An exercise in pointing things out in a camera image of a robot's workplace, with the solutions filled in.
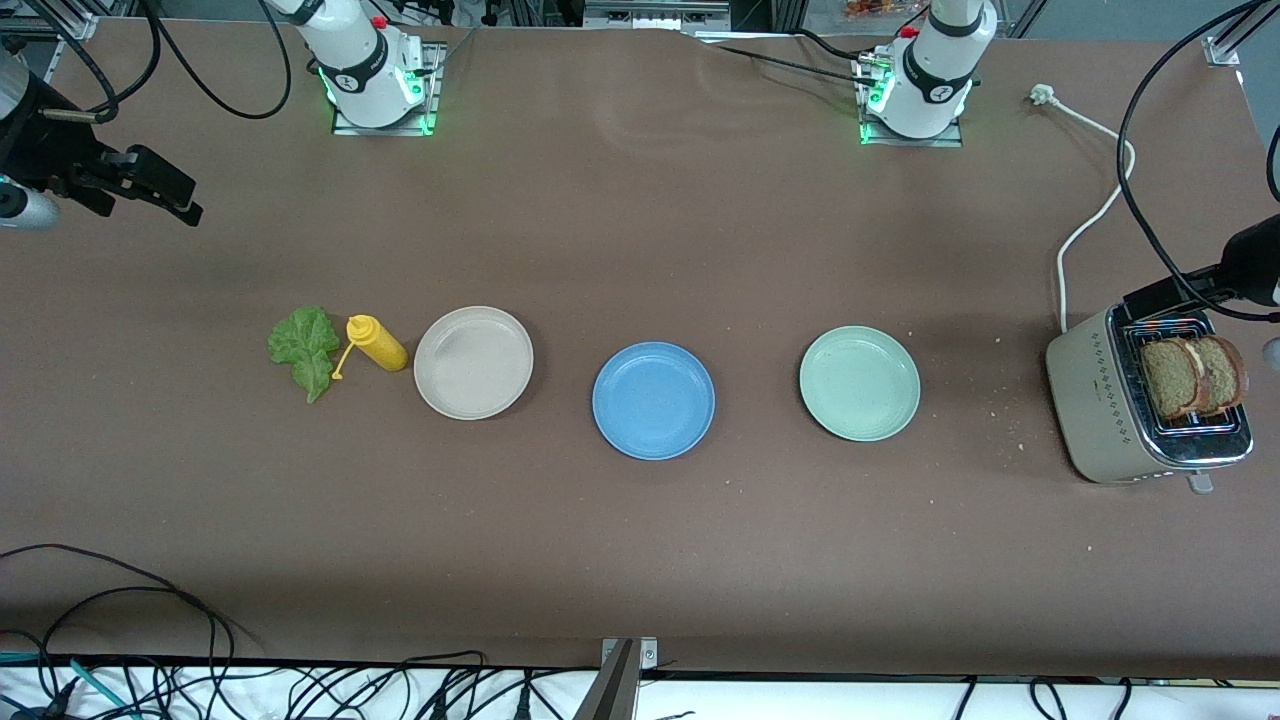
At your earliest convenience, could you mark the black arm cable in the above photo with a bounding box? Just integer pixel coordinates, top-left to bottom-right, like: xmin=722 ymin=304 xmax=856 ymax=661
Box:
xmin=28 ymin=0 xmax=293 ymax=121
xmin=1116 ymin=0 xmax=1280 ymax=323

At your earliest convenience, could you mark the white toaster power cord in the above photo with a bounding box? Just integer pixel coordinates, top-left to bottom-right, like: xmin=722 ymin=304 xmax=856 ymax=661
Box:
xmin=1030 ymin=84 xmax=1138 ymax=336

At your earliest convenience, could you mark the black base supply cable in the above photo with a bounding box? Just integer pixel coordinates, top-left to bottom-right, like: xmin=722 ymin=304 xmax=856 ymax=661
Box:
xmin=700 ymin=28 xmax=866 ymax=87

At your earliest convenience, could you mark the tangled black floor cable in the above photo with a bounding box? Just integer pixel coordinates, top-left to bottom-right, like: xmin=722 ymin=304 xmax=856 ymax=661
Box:
xmin=235 ymin=650 xmax=601 ymax=720

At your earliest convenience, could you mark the teal cable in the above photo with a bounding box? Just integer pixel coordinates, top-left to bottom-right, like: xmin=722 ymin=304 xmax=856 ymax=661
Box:
xmin=0 ymin=650 xmax=136 ymax=720

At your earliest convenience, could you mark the beige and chrome toaster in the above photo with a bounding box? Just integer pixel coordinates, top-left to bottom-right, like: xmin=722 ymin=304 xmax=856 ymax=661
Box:
xmin=1045 ymin=297 xmax=1255 ymax=494

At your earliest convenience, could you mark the brown toast bread slice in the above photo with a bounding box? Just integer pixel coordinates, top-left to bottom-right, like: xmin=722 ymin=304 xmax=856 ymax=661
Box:
xmin=1140 ymin=338 xmax=1204 ymax=421
xmin=1195 ymin=335 xmax=1248 ymax=416

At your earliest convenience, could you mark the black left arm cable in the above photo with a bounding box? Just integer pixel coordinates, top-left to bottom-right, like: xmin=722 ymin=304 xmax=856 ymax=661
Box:
xmin=1116 ymin=0 xmax=1280 ymax=323

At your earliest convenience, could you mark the blue round plate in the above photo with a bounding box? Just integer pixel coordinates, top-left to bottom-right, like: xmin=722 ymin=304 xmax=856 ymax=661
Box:
xmin=592 ymin=341 xmax=717 ymax=461

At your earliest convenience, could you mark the green lettuce leaf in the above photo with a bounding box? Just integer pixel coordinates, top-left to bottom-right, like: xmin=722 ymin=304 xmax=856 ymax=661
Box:
xmin=267 ymin=306 xmax=342 ymax=404

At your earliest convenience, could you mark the yellow mustard squeeze bottle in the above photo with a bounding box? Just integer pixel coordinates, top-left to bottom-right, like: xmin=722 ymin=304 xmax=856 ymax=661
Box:
xmin=331 ymin=314 xmax=410 ymax=382

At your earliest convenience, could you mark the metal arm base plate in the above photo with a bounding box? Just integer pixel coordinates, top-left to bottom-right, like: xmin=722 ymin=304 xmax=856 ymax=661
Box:
xmin=330 ymin=40 xmax=446 ymax=138
xmin=858 ymin=45 xmax=966 ymax=149

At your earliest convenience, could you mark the grey metal table bracket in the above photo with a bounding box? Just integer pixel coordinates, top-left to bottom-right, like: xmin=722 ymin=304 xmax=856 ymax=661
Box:
xmin=575 ymin=637 xmax=659 ymax=720

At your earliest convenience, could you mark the aluminium frame profile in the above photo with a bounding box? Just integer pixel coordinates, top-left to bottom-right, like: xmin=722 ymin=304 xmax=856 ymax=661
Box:
xmin=0 ymin=0 xmax=101 ymax=41

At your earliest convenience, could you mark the pale green round plate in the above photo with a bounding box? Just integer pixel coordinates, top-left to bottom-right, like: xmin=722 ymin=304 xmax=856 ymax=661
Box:
xmin=798 ymin=325 xmax=922 ymax=443

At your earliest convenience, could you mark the long looping black cable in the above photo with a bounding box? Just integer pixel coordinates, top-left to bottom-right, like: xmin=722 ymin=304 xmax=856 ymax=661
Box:
xmin=0 ymin=544 xmax=237 ymax=720

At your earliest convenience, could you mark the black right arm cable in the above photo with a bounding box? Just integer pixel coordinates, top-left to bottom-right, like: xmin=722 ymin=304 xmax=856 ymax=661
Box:
xmin=28 ymin=0 xmax=293 ymax=121

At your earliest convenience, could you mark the aluminium corner bracket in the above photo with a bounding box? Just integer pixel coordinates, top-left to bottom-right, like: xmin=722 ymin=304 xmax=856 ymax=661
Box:
xmin=1205 ymin=0 xmax=1280 ymax=67

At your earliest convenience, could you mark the beige round plate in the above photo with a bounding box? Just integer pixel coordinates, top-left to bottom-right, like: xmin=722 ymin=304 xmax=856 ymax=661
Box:
xmin=413 ymin=305 xmax=535 ymax=421

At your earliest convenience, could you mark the grey metal rack part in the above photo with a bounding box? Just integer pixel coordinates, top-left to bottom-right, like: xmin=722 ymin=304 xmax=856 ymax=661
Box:
xmin=583 ymin=0 xmax=733 ymax=31

